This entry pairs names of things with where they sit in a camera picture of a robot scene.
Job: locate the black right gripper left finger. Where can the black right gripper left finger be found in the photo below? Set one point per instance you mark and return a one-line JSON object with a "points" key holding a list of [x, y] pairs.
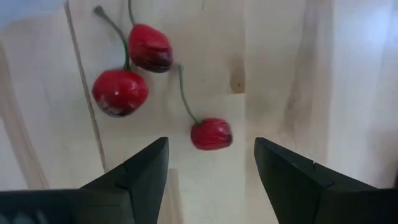
{"points": [[130, 193]]}

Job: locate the red cherry with green stem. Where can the red cherry with green stem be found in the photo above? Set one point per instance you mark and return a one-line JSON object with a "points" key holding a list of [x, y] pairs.
{"points": [[150, 48], [119, 91], [211, 134]]}

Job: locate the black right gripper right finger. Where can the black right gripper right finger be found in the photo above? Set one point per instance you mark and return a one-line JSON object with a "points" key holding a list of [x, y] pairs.
{"points": [[298, 193]]}

